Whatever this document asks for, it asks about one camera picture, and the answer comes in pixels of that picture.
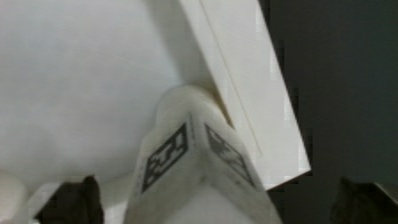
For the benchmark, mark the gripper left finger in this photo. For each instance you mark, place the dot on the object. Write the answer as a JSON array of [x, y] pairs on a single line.
[[73, 206]]

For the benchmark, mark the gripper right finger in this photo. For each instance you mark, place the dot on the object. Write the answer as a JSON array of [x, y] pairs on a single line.
[[366, 203]]

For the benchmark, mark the white right fence bar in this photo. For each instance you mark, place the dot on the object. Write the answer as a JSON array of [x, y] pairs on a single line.
[[232, 38]]

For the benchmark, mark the white square tabletop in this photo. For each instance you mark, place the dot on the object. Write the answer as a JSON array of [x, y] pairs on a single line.
[[94, 55]]

